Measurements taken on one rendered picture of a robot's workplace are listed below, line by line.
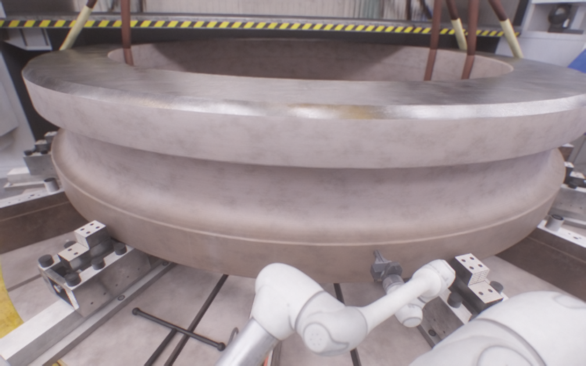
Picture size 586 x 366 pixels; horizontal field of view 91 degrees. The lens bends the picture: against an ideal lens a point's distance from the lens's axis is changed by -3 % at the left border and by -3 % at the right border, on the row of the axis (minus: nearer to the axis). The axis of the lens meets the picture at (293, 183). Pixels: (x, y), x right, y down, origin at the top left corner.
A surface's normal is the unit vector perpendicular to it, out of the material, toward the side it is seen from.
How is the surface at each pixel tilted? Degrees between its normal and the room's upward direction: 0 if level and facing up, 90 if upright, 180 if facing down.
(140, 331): 0
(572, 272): 90
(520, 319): 16
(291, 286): 21
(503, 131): 90
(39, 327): 0
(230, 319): 0
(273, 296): 37
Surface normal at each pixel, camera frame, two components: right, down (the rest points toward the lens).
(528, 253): -0.77, 0.29
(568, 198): -0.47, 0.41
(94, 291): 0.88, 0.25
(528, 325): -0.18, -0.88
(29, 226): 0.63, 0.39
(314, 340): -0.48, -0.12
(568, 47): 0.24, 0.47
